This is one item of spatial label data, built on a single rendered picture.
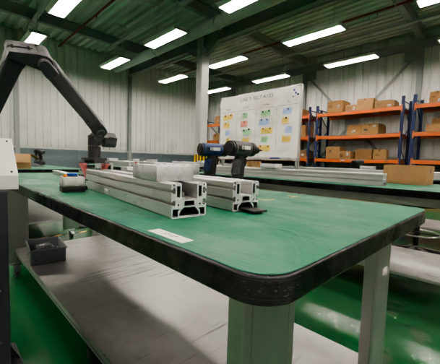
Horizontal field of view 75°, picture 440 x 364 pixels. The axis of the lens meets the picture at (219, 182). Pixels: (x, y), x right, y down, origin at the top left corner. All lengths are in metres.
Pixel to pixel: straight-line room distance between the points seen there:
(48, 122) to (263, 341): 12.42
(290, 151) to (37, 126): 10.22
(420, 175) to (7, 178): 2.58
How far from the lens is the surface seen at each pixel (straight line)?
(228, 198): 0.83
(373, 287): 1.09
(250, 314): 0.52
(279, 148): 4.11
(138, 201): 0.87
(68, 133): 12.87
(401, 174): 2.70
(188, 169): 0.79
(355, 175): 2.32
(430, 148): 11.23
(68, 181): 1.26
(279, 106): 4.20
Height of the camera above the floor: 0.92
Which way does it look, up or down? 4 degrees down
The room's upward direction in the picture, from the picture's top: 2 degrees clockwise
